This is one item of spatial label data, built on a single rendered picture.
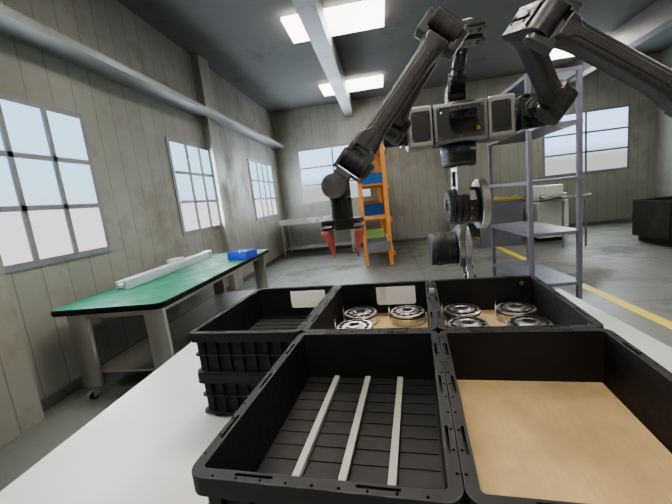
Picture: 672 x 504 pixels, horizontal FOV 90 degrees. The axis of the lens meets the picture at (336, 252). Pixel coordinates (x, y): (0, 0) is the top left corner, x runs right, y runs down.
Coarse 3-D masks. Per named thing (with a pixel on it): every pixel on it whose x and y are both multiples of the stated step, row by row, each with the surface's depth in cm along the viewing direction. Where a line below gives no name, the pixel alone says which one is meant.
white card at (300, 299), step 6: (294, 294) 117; (300, 294) 116; (306, 294) 116; (312, 294) 115; (318, 294) 115; (324, 294) 114; (294, 300) 117; (300, 300) 117; (306, 300) 116; (312, 300) 116; (318, 300) 115; (294, 306) 118; (300, 306) 117; (306, 306) 117; (312, 306) 116
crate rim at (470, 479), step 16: (608, 336) 59; (448, 352) 59; (640, 352) 52; (448, 368) 54; (656, 368) 48; (448, 384) 49; (464, 416) 42; (464, 432) 40; (464, 448) 37; (464, 464) 35; (464, 480) 33; (464, 496) 33; (480, 496) 31; (496, 496) 31; (512, 496) 31
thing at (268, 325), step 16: (320, 288) 114; (240, 304) 106; (256, 304) 116; (272, 304) 120; (288, 304) 118; (224, 320) 97; (240, 320) 105; (256, 320) 116; (272, 320) 116; (288, 320) 114; (208, 352) 84; (224, 352) 83; (240, 352) 82; (256, 352) 81; (272, 352) 80; (208, 368) 85; (224, 368) 84; (240, 368) 83; (256, 368) 82
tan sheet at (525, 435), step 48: (480, 384) 66; (528, 384) 64; (576, 384) 62; (480, 432) 53; (528, 432) 52; (576, 432) 51; (624, 432) 50; (480, 480) 44; (528, 480) 44; (576, 480) 43; (624, 480) 42
